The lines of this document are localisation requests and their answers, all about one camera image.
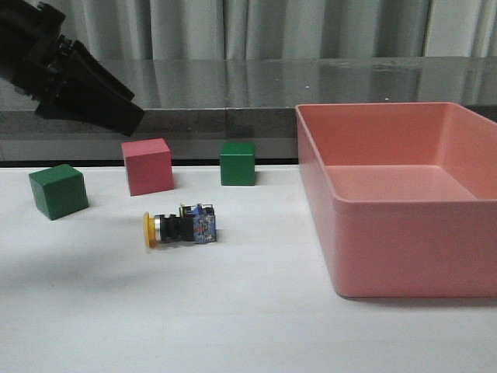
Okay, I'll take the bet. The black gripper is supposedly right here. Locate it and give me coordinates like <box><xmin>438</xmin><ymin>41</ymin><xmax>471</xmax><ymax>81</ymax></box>
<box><xmin>1</xmin><ymin>1</ymin><xmax>144</xmax><ymax>136</ymax></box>

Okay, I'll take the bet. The yellow push button switch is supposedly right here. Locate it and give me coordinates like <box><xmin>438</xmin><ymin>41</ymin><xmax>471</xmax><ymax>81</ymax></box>
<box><xmin>142</xmin><ymin>204</ymin><xmax>217</xmax><ymax>249</ymax></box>

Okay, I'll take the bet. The grey curtain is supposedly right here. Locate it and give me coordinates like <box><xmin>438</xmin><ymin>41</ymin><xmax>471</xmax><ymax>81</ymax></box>
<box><xmin>54</xmin><ymin>1</ymin><xmax>496</xmax><ymax>60</ymax></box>

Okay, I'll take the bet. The green cube block far left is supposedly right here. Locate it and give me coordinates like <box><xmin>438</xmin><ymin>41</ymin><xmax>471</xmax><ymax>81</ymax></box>
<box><xmin>29</xmin><ymin>164</ymin><xmax>89</xmax><ymax>220</ymax></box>

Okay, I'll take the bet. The pink cube block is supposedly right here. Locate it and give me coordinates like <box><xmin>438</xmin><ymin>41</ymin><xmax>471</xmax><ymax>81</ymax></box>
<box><xmin>121</xmin><ymin>138</ymin><xmax>174</xmax><ymax>196</ymax></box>

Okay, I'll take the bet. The dark grey stone counter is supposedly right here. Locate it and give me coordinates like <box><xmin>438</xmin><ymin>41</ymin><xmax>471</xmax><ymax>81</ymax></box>
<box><xmin>1</xmin><ymin>57</ymin><xmax>496</xmax><ymax>167</ymax></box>

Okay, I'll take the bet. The green cube block near bin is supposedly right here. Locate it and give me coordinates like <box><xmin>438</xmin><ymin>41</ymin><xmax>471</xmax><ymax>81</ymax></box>
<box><xmin>220</xmin><ymin>142</ymin><xmax>255</xmax><ymax>186</ymax></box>

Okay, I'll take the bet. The pink plastic bin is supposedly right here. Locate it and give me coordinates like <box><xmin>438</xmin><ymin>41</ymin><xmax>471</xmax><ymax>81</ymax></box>
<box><xmin>296</xmin><ymin>103</ymin><xmax>496</xmax><ymax>298</ymax></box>

